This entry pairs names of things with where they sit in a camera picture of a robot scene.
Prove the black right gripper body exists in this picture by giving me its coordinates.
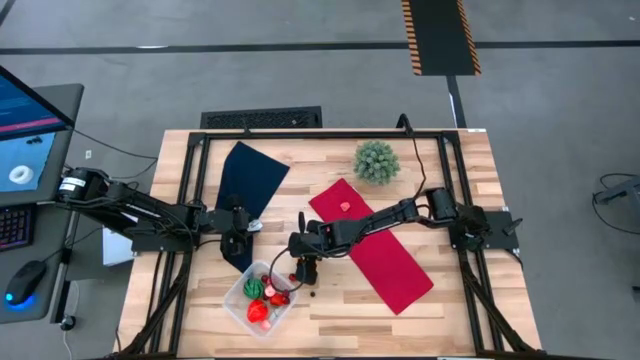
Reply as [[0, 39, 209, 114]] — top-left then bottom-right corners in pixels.
[[288, 219, 352, 259]]

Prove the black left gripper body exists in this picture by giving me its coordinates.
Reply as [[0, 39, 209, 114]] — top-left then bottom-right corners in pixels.
[[204, 205, 254, 236]]

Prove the green watermelon toy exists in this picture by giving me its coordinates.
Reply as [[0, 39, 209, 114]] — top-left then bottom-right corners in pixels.
[[243, 277, 265, 300]]

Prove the red strawberry toy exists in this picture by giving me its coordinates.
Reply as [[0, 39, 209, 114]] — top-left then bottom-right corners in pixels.
[[246, 299, 270, 324]]

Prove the clear plastic tupperware container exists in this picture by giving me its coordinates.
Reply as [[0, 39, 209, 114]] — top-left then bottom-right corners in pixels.
[[223, 259, 300, 339]]

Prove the navy blue cloth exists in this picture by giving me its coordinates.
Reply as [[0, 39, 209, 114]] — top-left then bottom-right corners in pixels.
[[214, 140, 291, 274]]

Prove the red cloth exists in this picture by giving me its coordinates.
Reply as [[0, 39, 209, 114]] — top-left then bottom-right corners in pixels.
[[308, 177, 435, 316]]

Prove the green potted plant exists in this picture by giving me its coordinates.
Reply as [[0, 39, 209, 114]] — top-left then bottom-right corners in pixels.
[[352, 139, 401, 187]]

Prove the grey side desk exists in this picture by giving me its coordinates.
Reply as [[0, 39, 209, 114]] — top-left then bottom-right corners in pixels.
[[0, 83, 85, 324]]

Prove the black computer mouse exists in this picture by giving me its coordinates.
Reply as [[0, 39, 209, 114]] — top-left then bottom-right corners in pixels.
[[3, 259, 48, 306]]

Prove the black keyboard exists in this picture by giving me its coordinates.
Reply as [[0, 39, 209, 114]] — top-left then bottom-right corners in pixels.
[[0, 204, 35, 251]]

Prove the computer monitor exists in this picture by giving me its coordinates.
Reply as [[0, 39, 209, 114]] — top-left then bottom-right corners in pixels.
[[0, 64, 76, 194]]

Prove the black mat with orange stripes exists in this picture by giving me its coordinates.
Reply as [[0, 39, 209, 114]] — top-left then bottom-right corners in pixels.
[[401, 0, 482, 77]]

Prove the black aluminium table frame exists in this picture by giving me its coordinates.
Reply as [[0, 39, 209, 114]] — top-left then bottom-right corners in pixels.
[[117, 128, 539, 360]]

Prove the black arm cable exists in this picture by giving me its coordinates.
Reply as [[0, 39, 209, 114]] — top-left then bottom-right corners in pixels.
[[397, 113, 436, 201]]

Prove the black floor stand with cables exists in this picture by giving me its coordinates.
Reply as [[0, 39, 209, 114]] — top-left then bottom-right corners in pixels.
[[592, 172, 640, 236]]

